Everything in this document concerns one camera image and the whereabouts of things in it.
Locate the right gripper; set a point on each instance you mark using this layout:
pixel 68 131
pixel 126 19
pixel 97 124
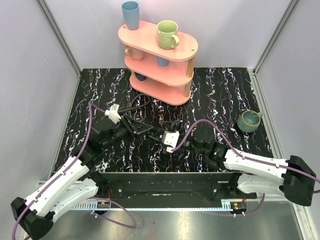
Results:
pixel 174 124

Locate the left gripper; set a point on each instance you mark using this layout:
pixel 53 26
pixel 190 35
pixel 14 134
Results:
pixel 128 124

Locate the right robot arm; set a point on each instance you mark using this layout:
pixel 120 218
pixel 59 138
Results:
pixel 291 178

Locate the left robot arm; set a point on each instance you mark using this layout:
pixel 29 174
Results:
pixel 77 180

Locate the dark blue cup lower shelf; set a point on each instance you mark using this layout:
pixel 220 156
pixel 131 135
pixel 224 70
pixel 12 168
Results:
pixel 140 77

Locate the pink three-tier shelf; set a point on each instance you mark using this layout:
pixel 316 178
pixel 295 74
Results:
pixel 170 84

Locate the black marble mat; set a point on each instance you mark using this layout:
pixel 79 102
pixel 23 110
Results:
pixel 218 94

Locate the blue cup middle shelf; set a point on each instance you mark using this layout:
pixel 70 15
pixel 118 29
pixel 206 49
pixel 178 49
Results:
pixel 163 62

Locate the pink mug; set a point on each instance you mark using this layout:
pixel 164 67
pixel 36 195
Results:
pixel 135 53

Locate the teal ceramic cup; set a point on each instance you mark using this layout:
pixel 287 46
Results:
pixel 249 121

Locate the green mug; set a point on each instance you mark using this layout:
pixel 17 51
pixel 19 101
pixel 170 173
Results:
pixel 167 34

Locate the blue plastic tumbler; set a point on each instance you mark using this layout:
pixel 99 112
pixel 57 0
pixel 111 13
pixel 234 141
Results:
pixel 131 14

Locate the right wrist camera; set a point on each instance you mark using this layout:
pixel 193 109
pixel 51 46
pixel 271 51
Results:
pixel 169 140

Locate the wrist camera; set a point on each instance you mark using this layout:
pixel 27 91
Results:
pixel 169 140
pixel 113 114

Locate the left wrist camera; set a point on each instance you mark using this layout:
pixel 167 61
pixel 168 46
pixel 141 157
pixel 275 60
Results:
pixel 113 114

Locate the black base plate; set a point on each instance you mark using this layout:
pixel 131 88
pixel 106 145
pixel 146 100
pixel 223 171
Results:
pixel 147 190

